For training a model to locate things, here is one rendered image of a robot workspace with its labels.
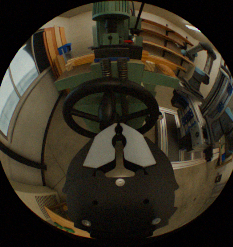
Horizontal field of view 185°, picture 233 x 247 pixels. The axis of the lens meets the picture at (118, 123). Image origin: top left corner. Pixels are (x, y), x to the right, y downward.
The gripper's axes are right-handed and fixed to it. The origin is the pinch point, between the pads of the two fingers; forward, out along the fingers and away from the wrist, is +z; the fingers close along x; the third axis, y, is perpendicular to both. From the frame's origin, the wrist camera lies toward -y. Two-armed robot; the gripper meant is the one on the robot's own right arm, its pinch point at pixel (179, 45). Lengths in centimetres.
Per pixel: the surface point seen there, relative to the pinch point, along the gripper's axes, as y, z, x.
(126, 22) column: -8, -41, -79
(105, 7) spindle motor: -16, -67, -91
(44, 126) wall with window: 79, -52, -230
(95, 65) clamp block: 15, -85, -97
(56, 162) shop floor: 98, -108, -198
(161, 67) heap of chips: 23, -70, -70
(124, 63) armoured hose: 16, -86, -90
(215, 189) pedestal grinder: 136, -317, 193
